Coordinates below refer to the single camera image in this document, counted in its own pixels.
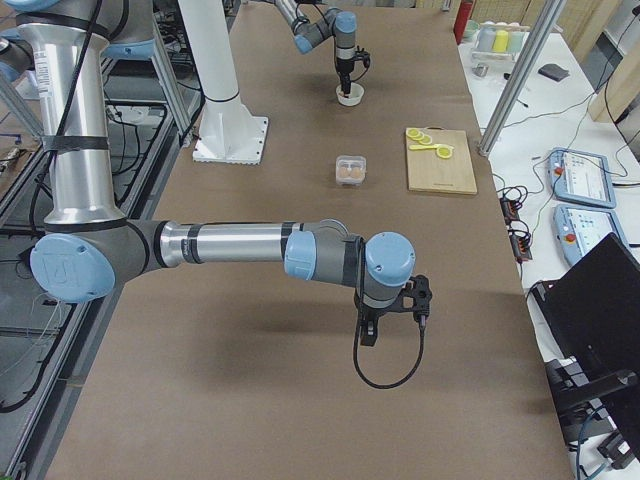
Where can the blue teach pendant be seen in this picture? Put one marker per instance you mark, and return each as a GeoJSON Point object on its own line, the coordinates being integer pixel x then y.
{"type": "Point", "coordinates": [581, 177]}
{"type": "Point", "coordinates": [580, 229]}

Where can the cup rack with cups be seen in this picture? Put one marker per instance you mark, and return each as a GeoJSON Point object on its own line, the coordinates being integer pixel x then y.
{"type": "Point", "coordinates": [499, 41]}

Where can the upper blue teach pendant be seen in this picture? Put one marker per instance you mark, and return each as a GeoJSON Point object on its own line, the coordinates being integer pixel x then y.
{"type": "Point", "coordinates": [581, 177]}

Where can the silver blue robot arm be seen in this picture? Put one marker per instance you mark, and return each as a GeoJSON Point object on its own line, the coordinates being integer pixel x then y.
{"type": "Point", "coordinates": [90, 246]}
{"type": "Point", "coordinates": [334, 23]}

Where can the wooden cutting board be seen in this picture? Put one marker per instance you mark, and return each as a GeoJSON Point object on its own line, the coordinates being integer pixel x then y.
{"type": "Point", "coordinates": [427, 172]}

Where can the black power strip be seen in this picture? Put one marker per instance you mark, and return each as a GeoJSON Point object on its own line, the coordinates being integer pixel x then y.
{"type": "Point", "coordinates": [518, 231]}

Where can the yellow plastic knife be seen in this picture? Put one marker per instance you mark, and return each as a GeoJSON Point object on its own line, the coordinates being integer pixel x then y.
{"type": "Point", "coordinates": [416, 147]}

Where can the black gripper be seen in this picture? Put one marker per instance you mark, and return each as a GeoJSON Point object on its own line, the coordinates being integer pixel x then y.
{"type": "Point", "coordinates": [343, 66]}
{"type": "Point", "coordinates": [370, 314]}

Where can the black laptop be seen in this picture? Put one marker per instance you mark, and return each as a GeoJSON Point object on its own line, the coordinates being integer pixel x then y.
{"type": "Point", "coordinates": [593, 314]}

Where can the aluminium frame post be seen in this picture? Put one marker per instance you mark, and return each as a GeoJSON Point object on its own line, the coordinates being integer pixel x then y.
{"type": "Point", "coordinates": [532, 48]}

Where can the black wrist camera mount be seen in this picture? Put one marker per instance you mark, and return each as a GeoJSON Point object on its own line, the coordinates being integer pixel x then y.
{"type": "Point", "coordinates": [363, 56]}
{"type": "Point", "coordinates": [414, 298]}

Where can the clear plastic egg box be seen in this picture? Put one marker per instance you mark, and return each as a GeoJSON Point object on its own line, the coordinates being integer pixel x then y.
{"type": "Point", "coordinates": [350, 170]}

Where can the white round bowl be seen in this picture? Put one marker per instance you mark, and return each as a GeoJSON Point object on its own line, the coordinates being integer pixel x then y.
{"type": "Point", "coordinates": [356, 95]}

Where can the lower blue teach pendant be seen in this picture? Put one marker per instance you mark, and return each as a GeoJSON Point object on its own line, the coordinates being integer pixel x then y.
{"type": "Point", "coordinates": [580, 229]}

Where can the lemon slice pair top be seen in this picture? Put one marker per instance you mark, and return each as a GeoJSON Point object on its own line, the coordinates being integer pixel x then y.
{"type": "Point", "coordinates": [444, 151]}

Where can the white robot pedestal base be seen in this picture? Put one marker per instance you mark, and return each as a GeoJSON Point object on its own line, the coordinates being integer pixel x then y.
{"type": "Point", "coordinates": [228, 132]}

